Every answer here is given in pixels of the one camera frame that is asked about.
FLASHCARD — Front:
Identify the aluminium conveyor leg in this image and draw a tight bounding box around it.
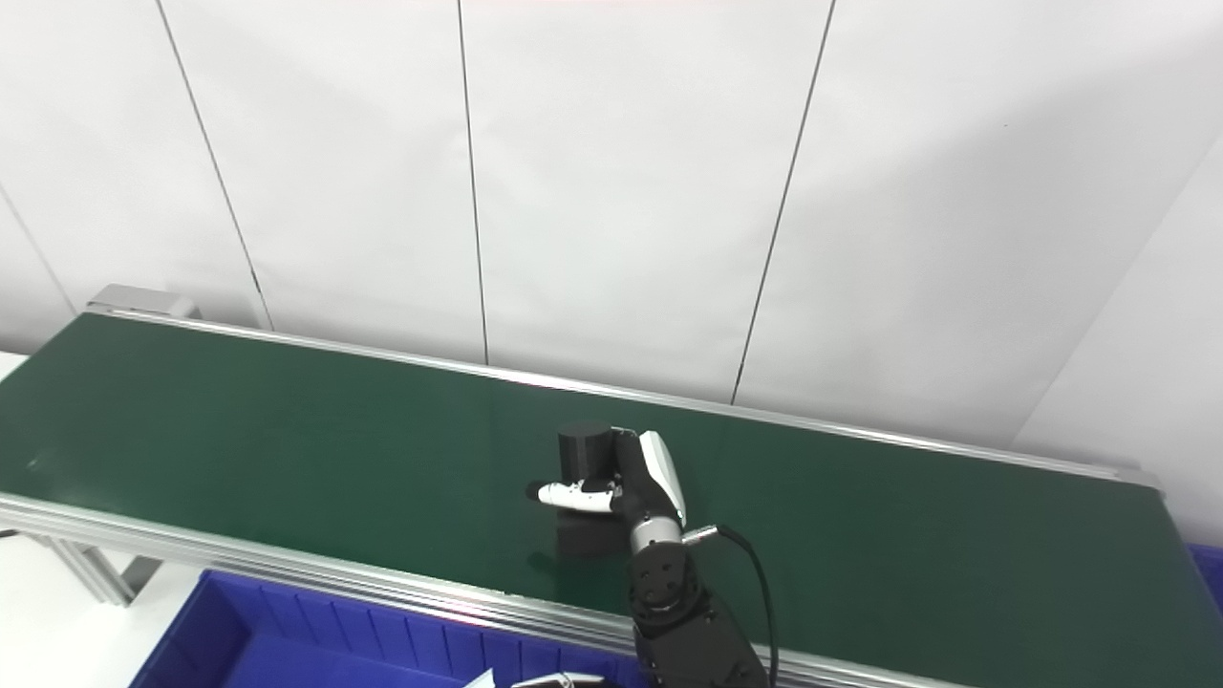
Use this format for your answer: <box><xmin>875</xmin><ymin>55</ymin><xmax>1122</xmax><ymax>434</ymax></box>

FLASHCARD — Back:
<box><xmin>27</xmin><ymin>535</ymin><xmax>164</xmax><ymax>609</ymax></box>

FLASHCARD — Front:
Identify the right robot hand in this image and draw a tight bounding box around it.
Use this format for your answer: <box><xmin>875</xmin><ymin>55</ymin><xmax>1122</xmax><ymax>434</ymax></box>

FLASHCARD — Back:
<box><xmin>525</xmin><ymin>428</ymin><xmax>688</xmax><ymax>528</ymax></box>

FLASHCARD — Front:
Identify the grey conveyor end housing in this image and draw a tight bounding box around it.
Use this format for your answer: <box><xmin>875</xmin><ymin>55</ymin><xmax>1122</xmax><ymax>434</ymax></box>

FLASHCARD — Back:
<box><xmin>85</xmin><ymin>284</ymin><xmax>203</xmax><ymax>322</ymax></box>

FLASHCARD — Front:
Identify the green conveyor belt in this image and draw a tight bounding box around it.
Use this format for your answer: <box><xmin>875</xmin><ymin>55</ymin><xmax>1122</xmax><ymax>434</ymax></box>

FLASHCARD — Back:
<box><xmin>0</xmin><ymin>313</ymin><xmax>1223</xmax><ymax>688</ymax></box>
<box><xmin>0</xmin><ymin>308</ymin><xmax>1165</xmax><ymax>688</ymax></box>

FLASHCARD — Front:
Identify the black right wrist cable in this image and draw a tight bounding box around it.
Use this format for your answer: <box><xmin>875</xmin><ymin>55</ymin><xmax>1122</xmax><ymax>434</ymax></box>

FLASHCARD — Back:
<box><xmin>682</xmin><ymin>523</ymin><xmax>781</xmax><ymax>688</ymax></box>

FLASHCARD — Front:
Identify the black cylinder-on-block part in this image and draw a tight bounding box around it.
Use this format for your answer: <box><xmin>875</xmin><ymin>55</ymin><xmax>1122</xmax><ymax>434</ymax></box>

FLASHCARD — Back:
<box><xmin>556</xmin><ymin>420</ymin><xmax>633</xmax><ymax>561</ymax></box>

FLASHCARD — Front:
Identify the blue plastic bin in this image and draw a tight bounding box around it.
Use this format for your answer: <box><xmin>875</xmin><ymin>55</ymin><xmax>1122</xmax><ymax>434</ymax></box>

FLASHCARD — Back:
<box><xmin>1185</xmin><ymin>544</ymin><xmax>1223</xmax><ymax>614</ymax></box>
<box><xmin>128</xmin><ymin>570</ymin><xmax>653</xmax><ymax>688</ymax></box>

